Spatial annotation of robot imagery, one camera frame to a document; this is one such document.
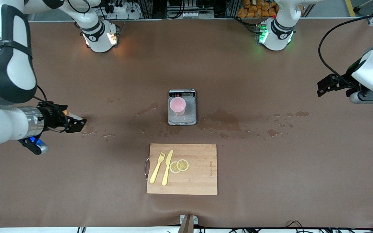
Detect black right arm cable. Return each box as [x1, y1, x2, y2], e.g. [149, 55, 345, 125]
[33, 85, 48, 105]

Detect pink plastic cup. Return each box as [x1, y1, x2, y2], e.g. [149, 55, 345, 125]
[170, 97, 186, 116]

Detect orange snack bags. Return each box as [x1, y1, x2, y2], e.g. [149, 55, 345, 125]
[237, 0, 279, 18]

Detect sauce bottle with orange cap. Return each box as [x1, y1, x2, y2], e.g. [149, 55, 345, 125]
[61, 110, 83, 121]

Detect white connector strip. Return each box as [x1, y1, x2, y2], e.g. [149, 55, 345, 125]
[182, 11, 214, 19]

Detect silver kitchen scale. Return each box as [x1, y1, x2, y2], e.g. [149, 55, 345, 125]
[168, 89, 197, 126]

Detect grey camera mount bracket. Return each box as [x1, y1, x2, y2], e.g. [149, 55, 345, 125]
[179, 214, 198, 233]

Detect wooden cutting board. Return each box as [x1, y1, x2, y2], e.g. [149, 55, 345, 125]
[145, 143, 218, 196]

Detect brown table mat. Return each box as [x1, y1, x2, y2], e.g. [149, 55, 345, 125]
[0, 18, 373, 228]

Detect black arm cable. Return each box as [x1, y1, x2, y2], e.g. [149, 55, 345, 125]
[33, 85, 48, 105]
[318, 15, 373, 86]

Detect yellow plastic fork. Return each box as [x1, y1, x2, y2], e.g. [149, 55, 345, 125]
[150, 151, 166, 184]

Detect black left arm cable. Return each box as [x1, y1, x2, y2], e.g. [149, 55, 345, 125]
[318, 15, 373, 86]

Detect white power strip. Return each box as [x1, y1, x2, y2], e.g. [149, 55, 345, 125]
[104, 3, 141, 20]

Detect yellow plastic knife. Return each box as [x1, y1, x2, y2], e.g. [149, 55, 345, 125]
[162, 150, 174, 186]

